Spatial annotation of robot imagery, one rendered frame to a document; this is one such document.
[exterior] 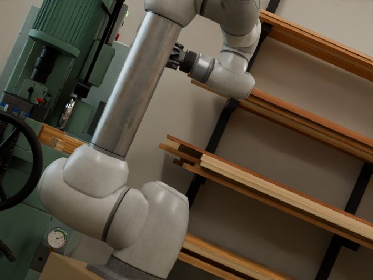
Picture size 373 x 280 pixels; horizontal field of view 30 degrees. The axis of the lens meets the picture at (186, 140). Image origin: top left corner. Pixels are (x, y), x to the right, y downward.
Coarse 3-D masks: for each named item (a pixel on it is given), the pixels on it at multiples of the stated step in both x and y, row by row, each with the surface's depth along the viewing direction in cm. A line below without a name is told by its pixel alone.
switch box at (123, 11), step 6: (114, 0) 260; (126, 6) 260; (120, 12) 260; (126, 12) 261; (108, 18) 260; (120, 18) 260; (120, 24) 261; (102, 30) 259; (114, 30) 260; (114, 36) 260; (108, 42) 260
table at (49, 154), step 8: (0, 144) 203; (48, 144) 226; (16, 152) 204; (24, 152) 204; (48, 152) 215; (56, 152) 215; (64, 152) 222; (24, 160) 205; (32, 160) 208; (48, 160) 215
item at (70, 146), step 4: (64, 140) 231; (68, 140) 231; (68, 144) 231; (72, 144) 231; (76, 144) 231; (80, 144) 232; (64, 148) 231; (68, 148) 231; (72, 148) 231; (68, 152) 231; (72, 152) 231
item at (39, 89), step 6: (24, 84) 225; (30, 84) 225; (36, 84) 225; (24, 90) 225; (36, 90) 225; (42, 90) 225; (24, 96) 225; (30, 96) 225; (36, 96) 225; (42, 96) 229; (36, 102) 225
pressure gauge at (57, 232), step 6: (54, 228) 209; (60, 228) 210; (48, 234) 209; (54, 234) 209; (60, 234) 210; (66, 234) 210; (48, 240) 209; (54, 240) 210; (60, 240) 210; (66, 240) 210; (54, 246) 210; (60, 246) 210
